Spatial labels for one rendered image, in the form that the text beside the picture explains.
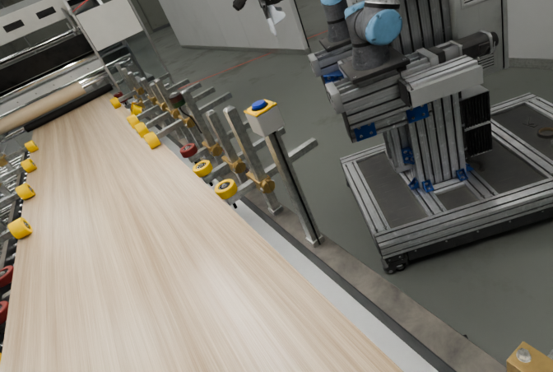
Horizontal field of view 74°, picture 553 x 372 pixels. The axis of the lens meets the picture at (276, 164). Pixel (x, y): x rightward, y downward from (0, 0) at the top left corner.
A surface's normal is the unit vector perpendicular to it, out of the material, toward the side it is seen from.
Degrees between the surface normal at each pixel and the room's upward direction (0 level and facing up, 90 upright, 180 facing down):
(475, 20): 90
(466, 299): 0
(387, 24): 97
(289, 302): 0
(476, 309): 0
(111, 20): 90
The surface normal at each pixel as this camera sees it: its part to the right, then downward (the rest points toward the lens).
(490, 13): 0.07, 0.51
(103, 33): 0.51, 0.29
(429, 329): -0.34, -0.80
